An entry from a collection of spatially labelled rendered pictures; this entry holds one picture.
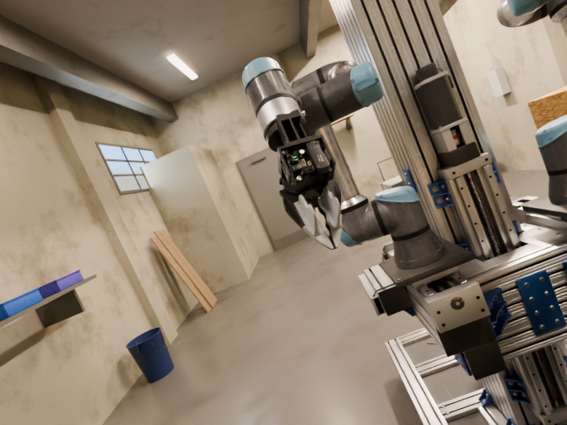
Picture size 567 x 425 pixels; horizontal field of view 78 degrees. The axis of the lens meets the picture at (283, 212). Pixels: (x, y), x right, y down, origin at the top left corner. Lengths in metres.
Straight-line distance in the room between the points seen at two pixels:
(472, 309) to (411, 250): 0.22
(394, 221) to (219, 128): 7.13
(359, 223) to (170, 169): 5.71
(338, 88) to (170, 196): 6.03
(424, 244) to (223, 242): 5.56
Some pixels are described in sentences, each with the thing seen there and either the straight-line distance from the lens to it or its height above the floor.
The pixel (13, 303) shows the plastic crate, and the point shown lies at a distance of 3.21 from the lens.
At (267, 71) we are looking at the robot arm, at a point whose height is 1.61.
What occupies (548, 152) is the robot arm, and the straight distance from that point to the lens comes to 1.28.
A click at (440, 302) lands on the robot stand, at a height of 0.98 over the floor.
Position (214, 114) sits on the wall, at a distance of 8.09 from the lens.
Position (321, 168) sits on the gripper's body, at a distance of 0.50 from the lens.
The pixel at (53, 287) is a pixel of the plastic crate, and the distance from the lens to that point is 3.58.
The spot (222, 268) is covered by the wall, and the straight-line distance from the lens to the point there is 6.58.
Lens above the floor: 1.43
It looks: 5 degrees down
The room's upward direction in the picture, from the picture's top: 24 degrees counter-clockwise
